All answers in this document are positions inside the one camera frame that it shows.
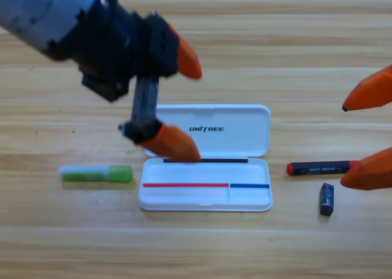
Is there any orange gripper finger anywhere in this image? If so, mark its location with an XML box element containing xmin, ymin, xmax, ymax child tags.
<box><xmin>118</xmin><ymin>120</ymin><xmax>202</xmax><ymax>164</ymax></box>
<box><xmin>146</xmin><ymin>12</ymin><xmax>203</xmax><ymax>80</ymax></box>
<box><xmin>339</xmin><ymin>147</ymin><xmax>392</xmax><ymax>191</ymax></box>
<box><xmin>342</xmin><ymin>64</ymin><xmax>392</xmax><ymax>112</ymax></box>

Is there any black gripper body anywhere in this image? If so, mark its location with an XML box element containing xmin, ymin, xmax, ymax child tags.
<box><xmin>73</xmin><ymin>0</ymin><xmax>160</xmax><ymax>123</ymax></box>

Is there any black eraser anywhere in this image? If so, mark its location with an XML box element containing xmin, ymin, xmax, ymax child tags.
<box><xmin>319</xmin><ymin>182</ymin><xmax>335</xmax><ymax>217</ymax></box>

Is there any red black marker pen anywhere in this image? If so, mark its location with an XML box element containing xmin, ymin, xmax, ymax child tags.
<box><xmin>286</xmin><ymin>159</ymin><xmax>361</xmax><ymax>177</ymax></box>

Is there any white Unitree pencil case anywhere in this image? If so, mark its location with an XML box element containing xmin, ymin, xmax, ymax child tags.
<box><xmin>138</xmin><ymin>104</ymin><xmax>273</xmax><ymax>213</ymax></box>

